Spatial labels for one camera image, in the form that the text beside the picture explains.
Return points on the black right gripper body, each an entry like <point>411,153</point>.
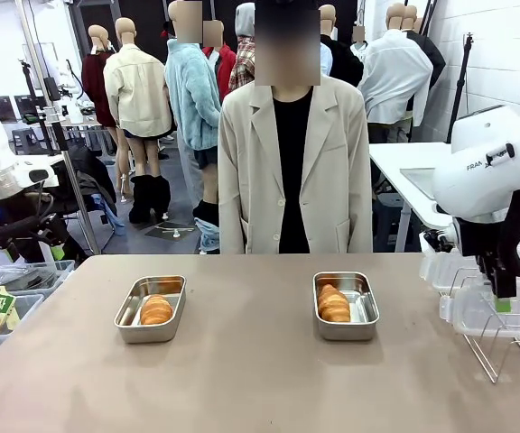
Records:
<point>485,243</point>

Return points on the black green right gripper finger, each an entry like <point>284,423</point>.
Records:
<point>504,293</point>
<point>487,273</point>

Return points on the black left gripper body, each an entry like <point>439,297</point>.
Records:
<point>21,227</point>

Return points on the clear plastic clip lid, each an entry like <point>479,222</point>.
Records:
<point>472,315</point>

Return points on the clear plastic container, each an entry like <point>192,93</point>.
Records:
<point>445,270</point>

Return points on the steel rectangular container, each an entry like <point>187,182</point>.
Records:
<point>127,315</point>
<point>368,311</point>

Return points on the golden croissant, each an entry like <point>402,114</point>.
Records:
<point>332,303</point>
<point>156,310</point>

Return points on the person's right forearm beige sleeve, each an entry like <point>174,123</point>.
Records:
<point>232,216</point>

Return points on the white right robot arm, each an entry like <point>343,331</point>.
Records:
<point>481,180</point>

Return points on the clear plastic storage bin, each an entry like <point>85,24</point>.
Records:
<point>30,306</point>
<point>57,268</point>

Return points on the grey plastic stool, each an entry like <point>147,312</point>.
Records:
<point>26,139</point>

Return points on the slanted metal pole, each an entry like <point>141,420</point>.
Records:
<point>61,135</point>

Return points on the black boots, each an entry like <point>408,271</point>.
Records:
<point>151,194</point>

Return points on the black tripod stand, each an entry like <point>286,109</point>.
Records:
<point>461,90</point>

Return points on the mannequin in dark red dress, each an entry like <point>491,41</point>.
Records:
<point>95,81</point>

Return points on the mannequin in cream jacket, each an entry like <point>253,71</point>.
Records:
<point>136,90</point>

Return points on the mannequin in white shirt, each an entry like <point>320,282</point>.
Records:
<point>395,76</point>

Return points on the mannequin in black coat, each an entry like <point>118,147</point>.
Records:
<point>431,54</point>

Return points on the mannequin in blue fleece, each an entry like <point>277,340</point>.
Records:
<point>192,99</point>

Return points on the person in beige blazer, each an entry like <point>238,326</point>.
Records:
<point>294,158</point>

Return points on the mannequin in black jacket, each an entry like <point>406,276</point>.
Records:
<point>341,58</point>

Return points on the mannequin in red jacket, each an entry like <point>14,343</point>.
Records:
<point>224,67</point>

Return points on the mannequin in plaid hooded shirt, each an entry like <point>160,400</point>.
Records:
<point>244,58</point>

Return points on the black camera stand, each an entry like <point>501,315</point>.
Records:
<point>34,104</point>

